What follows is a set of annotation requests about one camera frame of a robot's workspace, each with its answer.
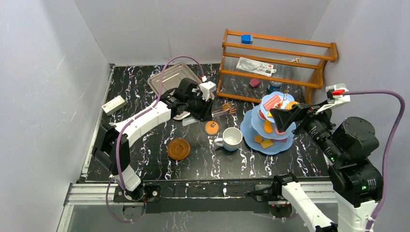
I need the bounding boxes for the white ceramic mug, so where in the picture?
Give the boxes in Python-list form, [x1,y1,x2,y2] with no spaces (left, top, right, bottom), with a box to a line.
[213,127,243,152]

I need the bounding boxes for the magenta cake wedge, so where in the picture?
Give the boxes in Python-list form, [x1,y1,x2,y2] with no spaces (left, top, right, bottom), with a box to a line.
[271,138,288,143]

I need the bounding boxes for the maroon heart-shaped object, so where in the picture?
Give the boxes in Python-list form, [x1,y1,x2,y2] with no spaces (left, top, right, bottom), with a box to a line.
[249,78,261,88]

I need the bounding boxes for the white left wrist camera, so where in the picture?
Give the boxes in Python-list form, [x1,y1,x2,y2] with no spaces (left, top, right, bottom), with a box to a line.
[199,76,217,101]

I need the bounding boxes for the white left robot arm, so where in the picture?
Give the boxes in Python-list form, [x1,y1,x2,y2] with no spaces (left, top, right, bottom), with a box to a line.
[92,78,217,201]

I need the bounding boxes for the small white cardboard box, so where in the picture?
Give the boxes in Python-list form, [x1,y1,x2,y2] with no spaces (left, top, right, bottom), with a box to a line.
[102,96,127,116]

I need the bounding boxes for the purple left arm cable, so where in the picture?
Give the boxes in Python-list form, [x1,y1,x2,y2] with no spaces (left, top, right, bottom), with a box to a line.
[105,56,205,224]

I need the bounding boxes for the steel serving tray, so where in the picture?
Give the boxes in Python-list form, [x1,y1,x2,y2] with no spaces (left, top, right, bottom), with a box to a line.
[147,63,202,96]

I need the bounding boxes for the blue lidded jar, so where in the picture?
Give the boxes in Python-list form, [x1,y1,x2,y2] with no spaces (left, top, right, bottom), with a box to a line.
[267,81,283,93]

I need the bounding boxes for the packaged ruler protractor set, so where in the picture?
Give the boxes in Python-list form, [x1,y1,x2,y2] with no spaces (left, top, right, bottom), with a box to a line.
[236,57,277,77]

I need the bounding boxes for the blue three-tier cake stand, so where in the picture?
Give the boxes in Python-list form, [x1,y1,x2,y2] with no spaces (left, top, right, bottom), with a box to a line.
[240,91,296,155]

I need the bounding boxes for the small orange round cookie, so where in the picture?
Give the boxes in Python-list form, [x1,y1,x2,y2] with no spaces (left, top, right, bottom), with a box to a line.
[221,102,231,111]

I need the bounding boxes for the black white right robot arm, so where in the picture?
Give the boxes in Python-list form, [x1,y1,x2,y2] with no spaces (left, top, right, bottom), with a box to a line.
[245,103,383,232]

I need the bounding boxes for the pink round macaron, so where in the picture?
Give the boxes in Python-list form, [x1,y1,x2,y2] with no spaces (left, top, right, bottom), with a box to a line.
[275,128,285,135]

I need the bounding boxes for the brown wooden round coaster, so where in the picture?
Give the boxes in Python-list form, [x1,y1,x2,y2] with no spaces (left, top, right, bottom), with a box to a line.
[167,138,190,160]

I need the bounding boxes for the wooden two-tier shelf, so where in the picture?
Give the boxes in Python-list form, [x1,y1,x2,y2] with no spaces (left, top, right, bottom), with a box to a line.
[217,29,338,103]

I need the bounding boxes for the pink layered cake slice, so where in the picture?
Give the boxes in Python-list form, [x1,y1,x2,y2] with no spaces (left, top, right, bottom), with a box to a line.
[262,94,282,111]

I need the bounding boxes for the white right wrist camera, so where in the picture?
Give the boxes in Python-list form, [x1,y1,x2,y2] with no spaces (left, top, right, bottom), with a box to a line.
[315,83,351,115]

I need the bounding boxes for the red sprinkled donut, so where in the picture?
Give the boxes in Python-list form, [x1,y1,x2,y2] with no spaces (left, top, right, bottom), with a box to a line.
[258,111,266,121]

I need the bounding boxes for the steel food tongs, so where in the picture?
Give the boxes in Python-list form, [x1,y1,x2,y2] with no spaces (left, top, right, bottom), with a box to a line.
[182,103,238,126]

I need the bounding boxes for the blue block on shelf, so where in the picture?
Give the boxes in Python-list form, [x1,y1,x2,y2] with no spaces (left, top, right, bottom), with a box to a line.
[241,34,253,44]

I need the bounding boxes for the orange black round coaster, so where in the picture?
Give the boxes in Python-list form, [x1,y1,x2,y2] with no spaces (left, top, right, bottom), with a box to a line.
[204,121,220,136]

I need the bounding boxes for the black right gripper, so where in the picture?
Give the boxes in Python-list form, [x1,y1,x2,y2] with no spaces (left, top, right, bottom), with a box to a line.
[268,99,343,162]

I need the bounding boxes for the orange oval pastry piece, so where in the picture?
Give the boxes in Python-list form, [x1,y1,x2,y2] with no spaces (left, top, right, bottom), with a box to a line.
[264,120,273,134]

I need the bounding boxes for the brown chocolate chip cookie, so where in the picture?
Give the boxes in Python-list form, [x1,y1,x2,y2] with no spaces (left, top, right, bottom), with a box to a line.
[285,101,299,110]

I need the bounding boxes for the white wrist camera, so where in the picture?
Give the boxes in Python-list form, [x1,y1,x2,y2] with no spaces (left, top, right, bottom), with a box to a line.
[315,83,351,115]
[199,76,217,101]

